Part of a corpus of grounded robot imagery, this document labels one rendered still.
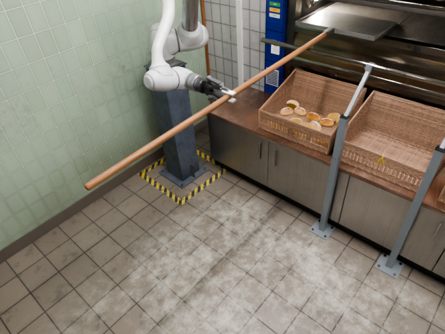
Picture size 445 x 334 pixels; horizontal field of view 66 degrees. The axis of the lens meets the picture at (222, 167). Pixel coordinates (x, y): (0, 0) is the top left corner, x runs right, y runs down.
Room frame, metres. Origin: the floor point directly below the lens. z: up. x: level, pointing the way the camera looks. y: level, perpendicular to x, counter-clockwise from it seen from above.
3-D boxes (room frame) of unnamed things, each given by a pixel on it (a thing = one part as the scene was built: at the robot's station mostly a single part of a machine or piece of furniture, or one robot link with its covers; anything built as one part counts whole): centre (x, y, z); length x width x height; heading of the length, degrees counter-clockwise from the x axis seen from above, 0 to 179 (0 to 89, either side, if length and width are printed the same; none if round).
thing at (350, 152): (1.64, -1.06, 0.72); 0.56 x 0.49 x 0.28; 45
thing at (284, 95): (2.05, -0.64, 0.72); 0.56 x 0.49 x 0.28; 47
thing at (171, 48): (2.33, 0.34, 1.17); 0.18 x 0.16 x 0.22; 103
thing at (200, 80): (1.59, 0.05, 1.18); 0.09 x 0.07 x 0.08; 45
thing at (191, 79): (1.65, 0.11, 1.18); 0.09 x 0.06 x 0.09; 135
